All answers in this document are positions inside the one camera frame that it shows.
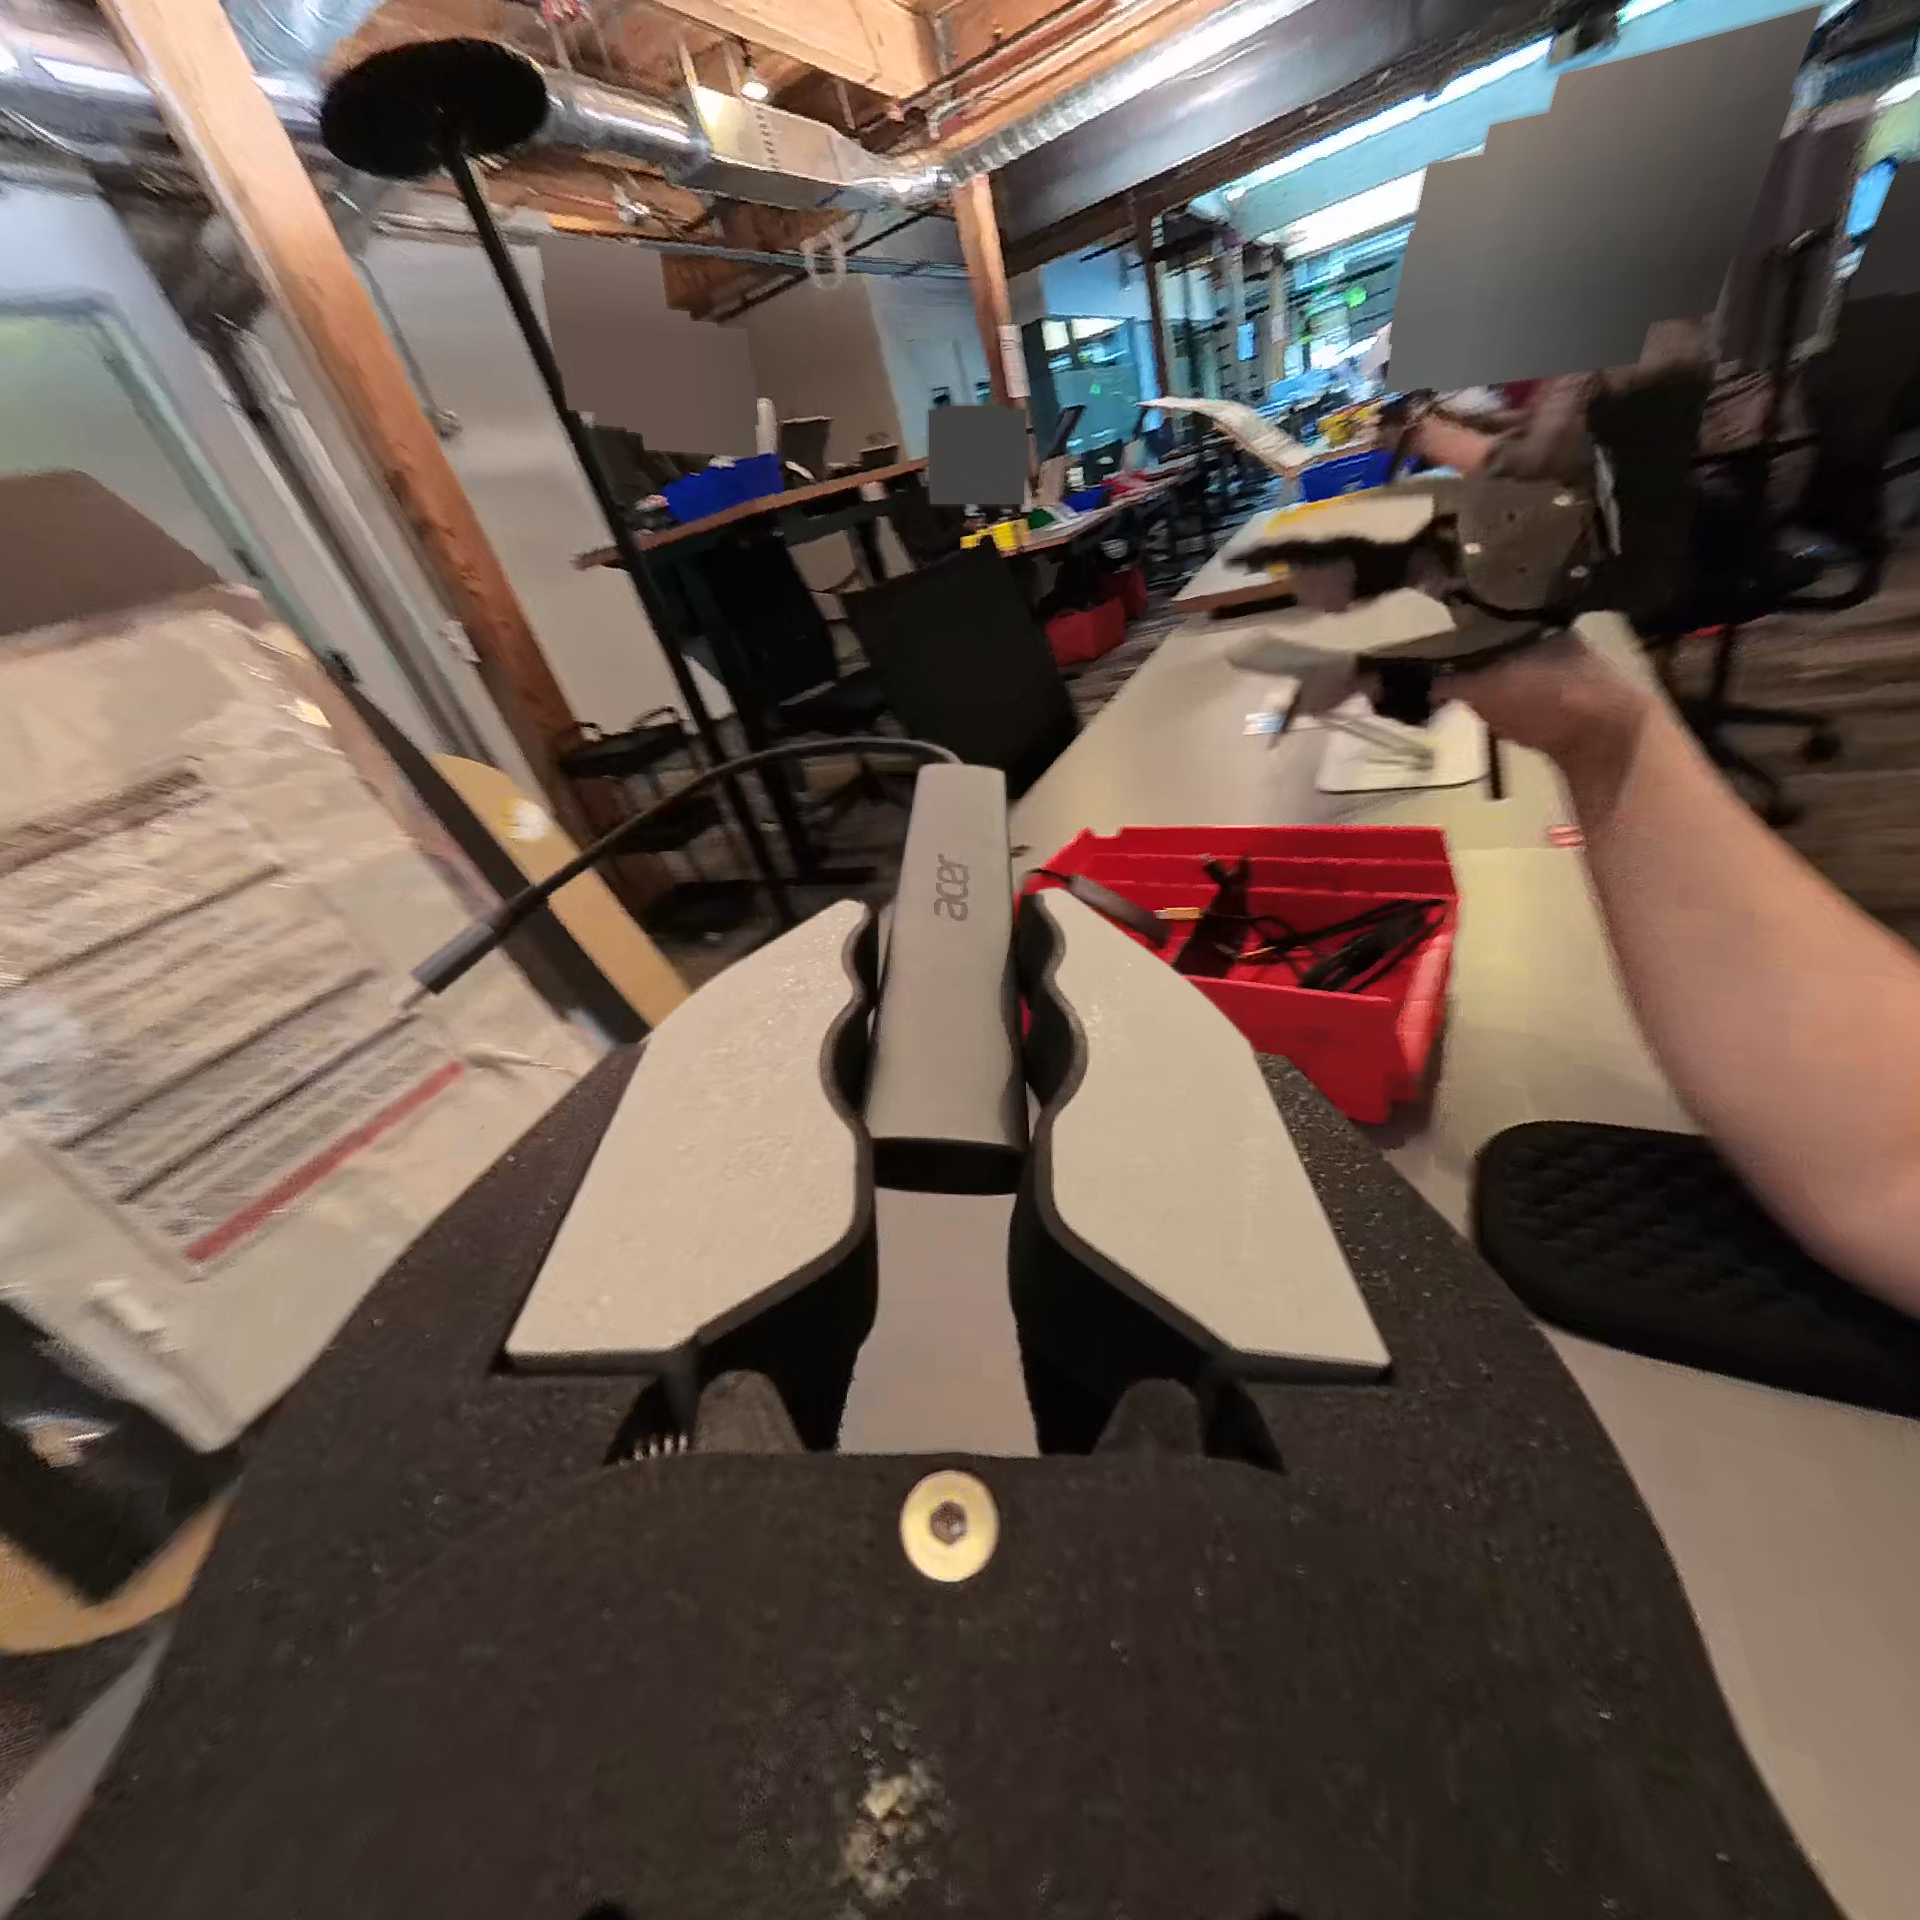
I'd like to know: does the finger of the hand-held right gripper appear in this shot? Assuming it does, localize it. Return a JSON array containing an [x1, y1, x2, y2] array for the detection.
[[1222, 486, 1483, 615], [1228, 585, 1469, 709]]

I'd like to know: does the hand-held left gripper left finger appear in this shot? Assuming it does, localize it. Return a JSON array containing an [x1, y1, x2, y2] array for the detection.
[[504, 897, 881, 1376]]

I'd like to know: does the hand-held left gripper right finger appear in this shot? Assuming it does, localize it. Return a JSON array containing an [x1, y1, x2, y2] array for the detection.
[[1017, 889, 1396, 1384]]

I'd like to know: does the red plastic bin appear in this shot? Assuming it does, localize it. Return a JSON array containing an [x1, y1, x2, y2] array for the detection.
[[1017, 827, 1460, 1126]]

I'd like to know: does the dark grey usb hub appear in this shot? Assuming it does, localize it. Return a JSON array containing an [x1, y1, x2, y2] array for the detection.
[[860, 762, 1037, 1198]]

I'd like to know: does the black usb hub cable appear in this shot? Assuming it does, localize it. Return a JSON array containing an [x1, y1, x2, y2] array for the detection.
[[408, 735, 965, 1004]]

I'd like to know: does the person's right forearm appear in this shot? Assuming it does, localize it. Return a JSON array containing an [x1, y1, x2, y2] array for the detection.
[[1561, 682, 1920, 1322]]

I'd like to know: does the person's right hand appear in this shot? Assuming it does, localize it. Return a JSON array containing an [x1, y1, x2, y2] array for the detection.
[[1433, 631, 1670, 776]]

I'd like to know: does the white stand base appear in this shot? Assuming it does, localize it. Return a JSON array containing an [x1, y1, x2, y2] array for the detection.
[[1314, 698, 1491, 796]]

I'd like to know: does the red storage crate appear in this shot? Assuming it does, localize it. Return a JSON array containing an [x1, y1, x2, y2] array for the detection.
[[1045, 570, 1151, 671]]

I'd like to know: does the rounded wooden board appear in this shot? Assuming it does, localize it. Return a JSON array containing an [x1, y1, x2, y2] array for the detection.
[[435, 750, 693, 1040]]

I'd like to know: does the black office chair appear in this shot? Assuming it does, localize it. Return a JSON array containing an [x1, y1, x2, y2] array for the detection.
[[846, 548, 1082, 796]]

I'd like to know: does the black quilted pad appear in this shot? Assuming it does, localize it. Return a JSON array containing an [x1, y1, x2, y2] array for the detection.
[[1471, 1121, 1920, 1418]]

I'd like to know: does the instruction sheet in plastic sleeve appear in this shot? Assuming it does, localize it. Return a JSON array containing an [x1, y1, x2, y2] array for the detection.
[[0, 585, 633, 1456]]

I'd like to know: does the wooden standing desk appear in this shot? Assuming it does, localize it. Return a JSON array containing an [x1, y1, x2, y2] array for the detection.
[[578, 453, 933, 708]]

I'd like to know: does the blue storage bin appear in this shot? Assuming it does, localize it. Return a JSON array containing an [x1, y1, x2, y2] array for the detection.
[[660, 453, 786, 527]]

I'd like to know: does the bundle of black cables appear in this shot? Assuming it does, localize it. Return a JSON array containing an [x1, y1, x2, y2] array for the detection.
[[1035, 850, 1454, 995]]

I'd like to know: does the silver air duct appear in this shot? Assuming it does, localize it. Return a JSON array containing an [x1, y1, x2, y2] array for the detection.
[[541, 66, 962, 212]]

